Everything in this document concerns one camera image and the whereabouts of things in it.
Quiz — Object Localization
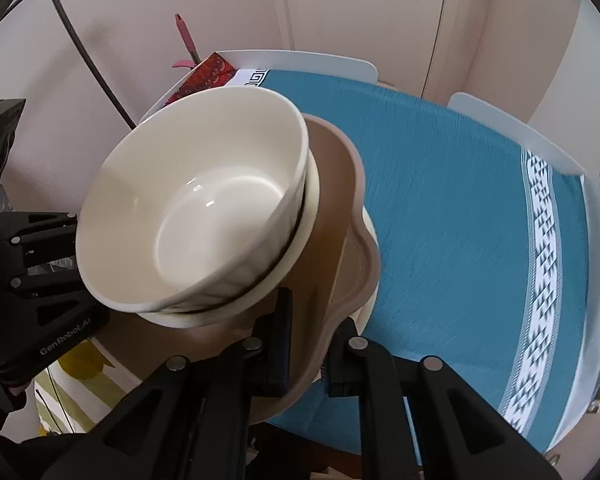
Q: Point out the black metal stand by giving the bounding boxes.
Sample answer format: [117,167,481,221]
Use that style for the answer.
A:
[5,0,139,130]

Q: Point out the white key-pattern cloth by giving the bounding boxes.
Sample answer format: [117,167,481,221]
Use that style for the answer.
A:
[227,68,272,87]

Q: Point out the pink plastic tool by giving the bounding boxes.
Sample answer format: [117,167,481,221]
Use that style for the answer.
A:
[172,12,202,69]

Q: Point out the white door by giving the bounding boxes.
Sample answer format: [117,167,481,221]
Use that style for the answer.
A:
[275,0,462,100]

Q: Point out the large white plate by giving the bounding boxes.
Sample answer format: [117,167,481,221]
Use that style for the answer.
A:
[347,207,382,337]

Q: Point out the teal tablecloth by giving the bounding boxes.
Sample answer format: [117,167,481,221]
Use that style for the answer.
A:
[230,69,592,455]

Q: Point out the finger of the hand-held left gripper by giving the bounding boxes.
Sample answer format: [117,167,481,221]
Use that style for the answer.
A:
[9,211,79,262]
[11,259,97,312]

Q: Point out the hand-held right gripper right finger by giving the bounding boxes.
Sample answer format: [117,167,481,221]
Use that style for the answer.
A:
[321,316,565,480]

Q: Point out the yellow leaf-print mat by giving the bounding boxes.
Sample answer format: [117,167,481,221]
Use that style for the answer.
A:
[34,337,141,437]

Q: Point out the red patterned cloth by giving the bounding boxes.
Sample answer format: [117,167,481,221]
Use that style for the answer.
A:
[166,54,237,106]

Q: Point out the brown wavy-edged bowl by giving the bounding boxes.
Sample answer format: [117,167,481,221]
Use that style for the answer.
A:
[94,112,384,412]

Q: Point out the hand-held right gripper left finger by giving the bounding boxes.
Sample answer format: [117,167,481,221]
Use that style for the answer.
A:
[40,287,295,480]

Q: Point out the cream bowl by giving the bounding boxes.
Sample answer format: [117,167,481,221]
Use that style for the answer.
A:
[135,152,322,330]

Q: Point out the white ribbed bowl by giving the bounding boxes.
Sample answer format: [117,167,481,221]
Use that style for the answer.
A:
[75,86,312,314]

